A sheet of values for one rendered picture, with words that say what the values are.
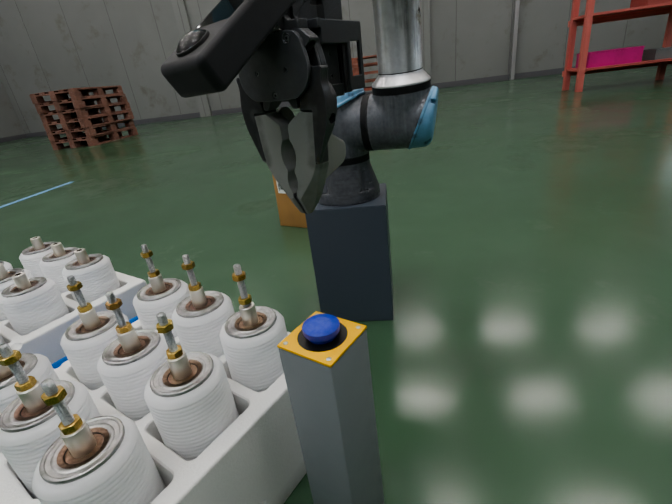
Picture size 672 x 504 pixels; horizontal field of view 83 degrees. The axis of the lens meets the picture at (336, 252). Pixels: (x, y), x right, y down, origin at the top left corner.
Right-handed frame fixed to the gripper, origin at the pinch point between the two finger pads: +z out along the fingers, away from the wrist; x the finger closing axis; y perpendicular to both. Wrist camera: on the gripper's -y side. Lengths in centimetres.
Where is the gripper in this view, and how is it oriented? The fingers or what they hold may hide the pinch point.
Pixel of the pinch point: (300, 201)
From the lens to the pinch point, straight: 34.7
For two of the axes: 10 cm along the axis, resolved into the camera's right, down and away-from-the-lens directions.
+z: 1.2, 9.0, 4.2
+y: 5.6, -4.1, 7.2
